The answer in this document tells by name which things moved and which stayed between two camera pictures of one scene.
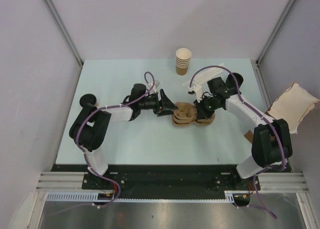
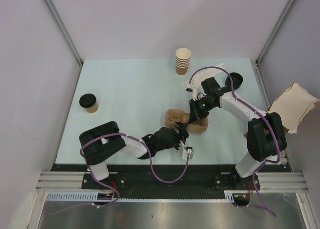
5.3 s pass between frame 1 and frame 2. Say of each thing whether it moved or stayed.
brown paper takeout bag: stayed
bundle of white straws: stayed
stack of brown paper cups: stayed
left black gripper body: moved
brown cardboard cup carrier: moved
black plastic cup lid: stayed
